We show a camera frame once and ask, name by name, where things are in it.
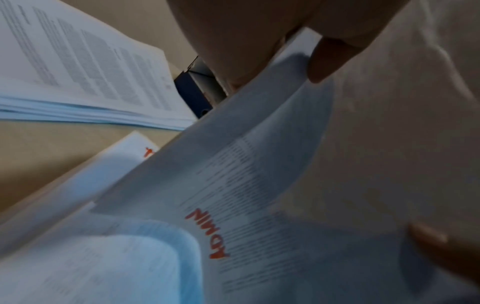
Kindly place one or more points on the person's right hand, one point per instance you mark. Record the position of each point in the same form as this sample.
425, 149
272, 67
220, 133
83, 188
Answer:
450, 252

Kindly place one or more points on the round wooden table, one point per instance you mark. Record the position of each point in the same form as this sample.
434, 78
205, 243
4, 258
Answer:
56, 154

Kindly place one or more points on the unsorted paper stack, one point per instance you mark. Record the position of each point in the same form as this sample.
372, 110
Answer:
75, 53

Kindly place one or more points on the unsorted pile of papers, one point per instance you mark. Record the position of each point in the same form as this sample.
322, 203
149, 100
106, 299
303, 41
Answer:
75, 237

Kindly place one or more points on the person's left hand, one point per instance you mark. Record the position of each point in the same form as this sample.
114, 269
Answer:
243, 35

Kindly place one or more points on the H.R. paper stack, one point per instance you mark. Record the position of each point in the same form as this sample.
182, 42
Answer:
56, 111

